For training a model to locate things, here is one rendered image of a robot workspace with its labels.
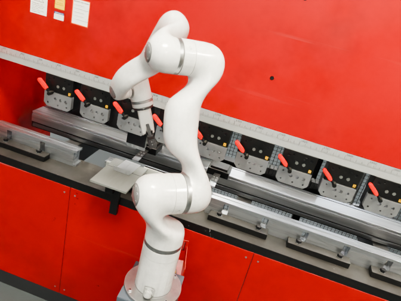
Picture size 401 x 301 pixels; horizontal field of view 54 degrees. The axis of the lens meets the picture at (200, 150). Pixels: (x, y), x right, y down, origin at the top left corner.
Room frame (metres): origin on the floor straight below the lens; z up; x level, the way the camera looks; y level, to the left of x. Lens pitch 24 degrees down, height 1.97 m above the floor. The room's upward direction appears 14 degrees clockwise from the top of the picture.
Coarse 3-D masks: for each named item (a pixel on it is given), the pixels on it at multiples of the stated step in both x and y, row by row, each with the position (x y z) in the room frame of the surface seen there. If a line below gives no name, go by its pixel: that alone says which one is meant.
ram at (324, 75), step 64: (0, 0) 1.86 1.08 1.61; (128, 0) 1.77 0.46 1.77; (192, 0) 1.73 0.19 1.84; (256, 0) 1.69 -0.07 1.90; (320, 0) 1.65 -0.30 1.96; (384, 0) 1.62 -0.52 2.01; (64, 64) 1.81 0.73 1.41; (256, 64) 1.68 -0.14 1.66; (320, 64) 1.64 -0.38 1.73; (384, 64) 1.60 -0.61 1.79; (320, 128) 1.63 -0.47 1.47; (384, 128) 1.59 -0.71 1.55
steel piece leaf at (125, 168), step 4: (120, 164) 1.73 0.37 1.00; (124, 164) 1.74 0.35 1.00; (128, 164) 1.75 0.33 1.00; (132, 164) 1.76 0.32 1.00; (116, 168) 1.66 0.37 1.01; (120, 168) 1.66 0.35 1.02; (124, 168) 1.70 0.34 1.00; (128, 168) 1.71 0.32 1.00; (132, 168) 1.72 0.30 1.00; (136, 168) 1.73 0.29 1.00; (124, 172) 1.65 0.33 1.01; (128, 172) 1.65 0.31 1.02; (132, 172) 1.68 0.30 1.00
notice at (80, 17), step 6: (78, 0) 1.80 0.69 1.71; (72, 6) 1.81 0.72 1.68; (78, 6) 1.80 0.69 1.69; (84, 6) 1.80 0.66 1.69; (72, 12) 1.81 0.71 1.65; (78, 12) 1.80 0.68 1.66; (84, 12) 1.80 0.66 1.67; (72, 18) 1.81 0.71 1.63; (78, 18) 1.80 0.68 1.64; (84, 18) 1.80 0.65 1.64; (78, 24) 1.80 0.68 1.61; (84, 24) 1.80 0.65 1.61
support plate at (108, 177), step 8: (120, 160) 1.77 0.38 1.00; (104, 168) 1.65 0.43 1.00; (112, 168) 1.67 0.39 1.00; (144, 168) 1.75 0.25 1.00; (96, 176) 1.56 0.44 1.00; (104, 176) 1.58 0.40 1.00; (112, 176) 1.60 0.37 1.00; (120, 176) 1.62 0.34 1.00; (128, 176) 1.64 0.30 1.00; (136, 176) 1.65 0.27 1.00; (104, 184) 1.52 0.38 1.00; (112, 184) 1.53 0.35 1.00; (120, 184) 1.55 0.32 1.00; (128, 184) 1.57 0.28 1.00
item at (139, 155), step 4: (156, 144) 1.99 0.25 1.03; (160, 144) 2.03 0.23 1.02; (148, 148) 1.96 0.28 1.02; (152, 148) 1.95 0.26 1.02; (156, 148) 1.97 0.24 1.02; (160, 148) 2.02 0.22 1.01; (140, 152) 1.90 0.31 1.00; (144, 152) 1.92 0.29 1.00; (148, 152) 1.95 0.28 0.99; (152, 152) 1.95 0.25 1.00; (156, 152) 1.96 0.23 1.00; (136, 156) 1.84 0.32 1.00; (140, 156) 1.86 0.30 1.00; (132, 160) 1.81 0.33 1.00; (136, 160) 1.81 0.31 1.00
